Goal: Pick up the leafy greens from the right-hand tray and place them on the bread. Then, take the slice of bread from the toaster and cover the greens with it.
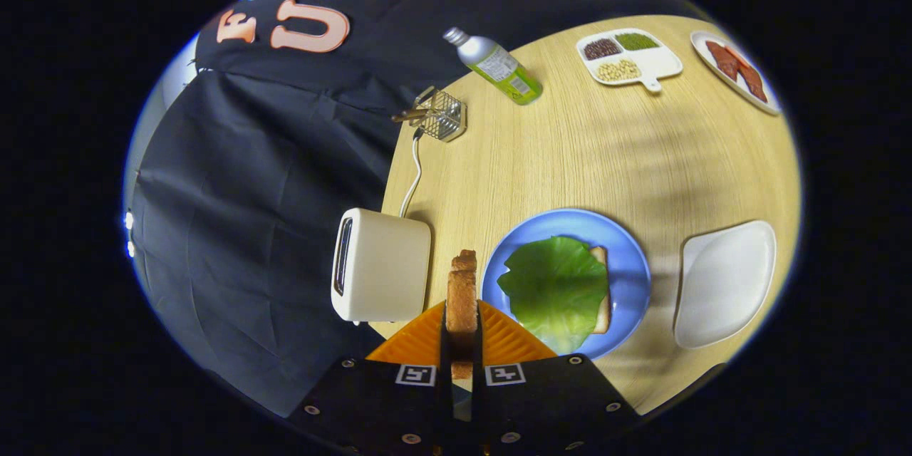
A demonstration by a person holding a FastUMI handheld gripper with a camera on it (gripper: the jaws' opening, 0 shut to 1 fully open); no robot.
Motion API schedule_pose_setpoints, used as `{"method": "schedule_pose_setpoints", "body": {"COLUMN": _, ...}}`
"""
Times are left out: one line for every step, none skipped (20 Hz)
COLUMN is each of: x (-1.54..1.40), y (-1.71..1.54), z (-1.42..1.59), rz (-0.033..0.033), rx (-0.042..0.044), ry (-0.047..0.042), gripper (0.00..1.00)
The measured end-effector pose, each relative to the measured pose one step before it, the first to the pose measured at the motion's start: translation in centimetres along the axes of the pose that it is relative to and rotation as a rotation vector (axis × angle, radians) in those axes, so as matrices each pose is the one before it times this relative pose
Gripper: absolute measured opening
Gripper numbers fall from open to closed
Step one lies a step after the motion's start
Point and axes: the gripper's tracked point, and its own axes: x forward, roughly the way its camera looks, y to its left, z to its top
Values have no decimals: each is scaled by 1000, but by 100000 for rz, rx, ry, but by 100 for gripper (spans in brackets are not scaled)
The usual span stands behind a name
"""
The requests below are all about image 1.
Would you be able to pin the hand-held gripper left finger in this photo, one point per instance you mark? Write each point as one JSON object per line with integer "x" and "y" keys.
{"x": 377, "y": 399}

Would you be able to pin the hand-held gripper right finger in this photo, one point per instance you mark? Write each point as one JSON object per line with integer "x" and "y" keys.
{"x": 548, "y": 399}

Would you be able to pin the green lettuce leaf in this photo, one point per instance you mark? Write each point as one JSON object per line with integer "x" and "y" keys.
{"x": 556, "y": 292}

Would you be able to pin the toasted bread slice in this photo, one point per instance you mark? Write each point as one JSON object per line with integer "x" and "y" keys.
{"x": 462, "y": 299}

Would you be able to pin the white bread slice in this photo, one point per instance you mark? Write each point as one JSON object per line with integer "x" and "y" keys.
{"x": 602, "y": 313}

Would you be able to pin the cream toaster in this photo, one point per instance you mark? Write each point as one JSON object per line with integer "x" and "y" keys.
{"x": 388, "y": 263}

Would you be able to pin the blue plate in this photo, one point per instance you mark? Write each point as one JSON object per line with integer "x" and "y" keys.
{"x": 627, "y": 263}

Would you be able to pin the white square plate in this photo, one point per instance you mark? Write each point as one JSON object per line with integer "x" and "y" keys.
{"x": 727, "y": 285}

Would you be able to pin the wooden utensil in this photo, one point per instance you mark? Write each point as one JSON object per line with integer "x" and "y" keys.
{"x": 410, "y": 115}

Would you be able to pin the metal bottle with green label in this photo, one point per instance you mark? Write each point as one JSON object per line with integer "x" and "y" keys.
{"x": 499, "y": 68}

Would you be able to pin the pile of yellow soybeans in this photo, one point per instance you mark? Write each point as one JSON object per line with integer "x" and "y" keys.
{"x": 618, "y": 70}

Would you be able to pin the white divided dish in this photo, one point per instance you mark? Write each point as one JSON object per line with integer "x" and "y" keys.
{"x": 662, "y": 64}

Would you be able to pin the pile of dark red beans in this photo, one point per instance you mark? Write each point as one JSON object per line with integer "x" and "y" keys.
{"x": 602, "y": 49}

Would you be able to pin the pile of green mung beans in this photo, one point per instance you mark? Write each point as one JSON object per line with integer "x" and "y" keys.
{"x": 636, "y": 41}

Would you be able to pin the white oval meat plate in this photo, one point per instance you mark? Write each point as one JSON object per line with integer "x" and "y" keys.
{"x": 769, "y": 103}

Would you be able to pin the brown meat piece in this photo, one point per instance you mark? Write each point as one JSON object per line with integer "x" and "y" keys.
{"x": 754, "y": 84}
{"x": 723, "y": 60}

